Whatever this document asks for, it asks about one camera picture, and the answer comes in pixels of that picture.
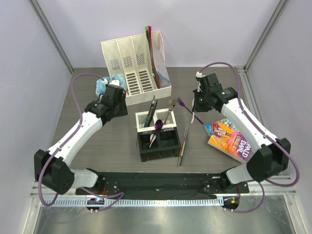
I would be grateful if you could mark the brown wooden chopstick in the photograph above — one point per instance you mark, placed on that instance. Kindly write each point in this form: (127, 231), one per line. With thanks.
(186, 131)

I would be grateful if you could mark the black two-slot utensil container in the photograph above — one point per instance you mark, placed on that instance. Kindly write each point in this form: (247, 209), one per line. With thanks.
(167, 144)

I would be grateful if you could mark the black plastic knife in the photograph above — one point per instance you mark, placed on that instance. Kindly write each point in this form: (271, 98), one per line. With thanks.
(153, 111)

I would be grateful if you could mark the teal handled black knife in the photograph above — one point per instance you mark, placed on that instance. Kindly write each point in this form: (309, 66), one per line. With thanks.
(148, 117)

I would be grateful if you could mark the thin dark metal chopstick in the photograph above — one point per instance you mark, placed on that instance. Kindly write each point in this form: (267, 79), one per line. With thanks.
(179, 155)

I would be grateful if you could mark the light blue headphones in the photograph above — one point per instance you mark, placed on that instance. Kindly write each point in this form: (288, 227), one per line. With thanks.
(103, 83)

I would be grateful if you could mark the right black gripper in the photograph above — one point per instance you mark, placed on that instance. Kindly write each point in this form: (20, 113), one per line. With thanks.
(196, 107)

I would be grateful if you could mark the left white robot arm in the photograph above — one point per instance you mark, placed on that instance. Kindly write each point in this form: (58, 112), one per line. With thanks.
(52, 167)

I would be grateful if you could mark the purple metallic spoon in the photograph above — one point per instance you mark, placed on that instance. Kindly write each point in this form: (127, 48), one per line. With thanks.
(158, 124)

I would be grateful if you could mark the silver metal fork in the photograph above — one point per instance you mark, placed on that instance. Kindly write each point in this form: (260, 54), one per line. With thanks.
(171, 103)

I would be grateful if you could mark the blue treehouse book underneath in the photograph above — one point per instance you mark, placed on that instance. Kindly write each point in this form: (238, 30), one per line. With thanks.
(211, 127)

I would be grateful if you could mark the white file organizer rack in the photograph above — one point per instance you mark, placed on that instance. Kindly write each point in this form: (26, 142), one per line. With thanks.
(130, 56)

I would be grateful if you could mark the coloured plastic folders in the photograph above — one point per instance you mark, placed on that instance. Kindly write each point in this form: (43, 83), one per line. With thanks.
(156, 48)

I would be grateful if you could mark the white two-slot utensil container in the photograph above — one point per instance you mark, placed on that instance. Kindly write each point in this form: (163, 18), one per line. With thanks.
(160, 114)

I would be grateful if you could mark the purple plastic fork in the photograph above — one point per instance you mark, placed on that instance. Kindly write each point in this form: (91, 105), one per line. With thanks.
(181, 103)

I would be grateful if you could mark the slotted cable duct strip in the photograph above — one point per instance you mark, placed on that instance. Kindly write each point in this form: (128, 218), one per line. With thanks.
(95, 201)

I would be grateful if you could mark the Roald Dahl colourful book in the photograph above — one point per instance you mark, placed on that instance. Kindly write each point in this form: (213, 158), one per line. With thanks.
(230, 142)

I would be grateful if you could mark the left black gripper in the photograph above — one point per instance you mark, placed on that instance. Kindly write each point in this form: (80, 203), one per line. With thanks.
(123, 111)

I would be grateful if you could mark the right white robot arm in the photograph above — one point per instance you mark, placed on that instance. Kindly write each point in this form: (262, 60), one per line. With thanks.
(269, 152)

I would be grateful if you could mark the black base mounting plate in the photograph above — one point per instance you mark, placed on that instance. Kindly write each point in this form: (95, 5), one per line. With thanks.
(113, 182)

